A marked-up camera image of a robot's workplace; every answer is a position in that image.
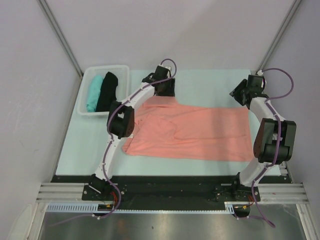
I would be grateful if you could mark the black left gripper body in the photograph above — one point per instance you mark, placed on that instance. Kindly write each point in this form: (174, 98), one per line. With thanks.
(167, 89)

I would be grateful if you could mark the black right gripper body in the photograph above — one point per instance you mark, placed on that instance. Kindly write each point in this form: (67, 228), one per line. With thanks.
(239, 92)

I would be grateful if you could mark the salmon pink polo shirt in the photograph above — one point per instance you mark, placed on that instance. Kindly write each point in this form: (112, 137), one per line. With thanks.
(165, 128)

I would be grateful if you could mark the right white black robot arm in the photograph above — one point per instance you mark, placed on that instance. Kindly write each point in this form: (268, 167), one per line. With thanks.
(273, 143)

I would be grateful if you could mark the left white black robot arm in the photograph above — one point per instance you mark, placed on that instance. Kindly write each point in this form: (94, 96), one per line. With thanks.
(120, 125)

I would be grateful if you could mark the white plastic basket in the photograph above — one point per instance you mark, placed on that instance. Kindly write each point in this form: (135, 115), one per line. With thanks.
(122, 72)

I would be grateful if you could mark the rolled black t shirt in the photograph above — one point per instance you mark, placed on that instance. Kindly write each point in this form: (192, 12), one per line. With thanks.
(107, 92)

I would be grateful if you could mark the rolled teal t shirt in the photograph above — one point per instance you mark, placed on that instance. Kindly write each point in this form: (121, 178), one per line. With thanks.
(93, 93)

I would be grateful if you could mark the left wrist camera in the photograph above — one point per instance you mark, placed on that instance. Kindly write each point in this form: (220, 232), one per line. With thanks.
(162, 71)

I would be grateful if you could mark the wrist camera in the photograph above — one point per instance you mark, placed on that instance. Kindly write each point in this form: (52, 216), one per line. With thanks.
(162, 71)
(256, 83)

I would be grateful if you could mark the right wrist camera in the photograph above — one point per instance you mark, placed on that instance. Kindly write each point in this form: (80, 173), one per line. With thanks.
(256, 83)

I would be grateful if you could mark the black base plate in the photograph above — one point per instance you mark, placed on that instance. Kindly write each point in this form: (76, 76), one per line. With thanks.
(170, 192)

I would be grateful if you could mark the right aluminium corner post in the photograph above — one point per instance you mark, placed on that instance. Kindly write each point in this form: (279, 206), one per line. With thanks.
(293, 10)

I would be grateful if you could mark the aluminium corner post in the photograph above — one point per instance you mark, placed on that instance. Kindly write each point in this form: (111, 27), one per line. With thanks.
(293, 10)
(55, 26)

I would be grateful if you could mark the white slotted cable duct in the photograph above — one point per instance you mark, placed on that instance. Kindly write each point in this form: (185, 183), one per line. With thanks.
(101, 208)

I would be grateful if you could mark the left aluminium corner post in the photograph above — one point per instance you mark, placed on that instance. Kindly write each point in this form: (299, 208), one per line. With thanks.
(55, 26)

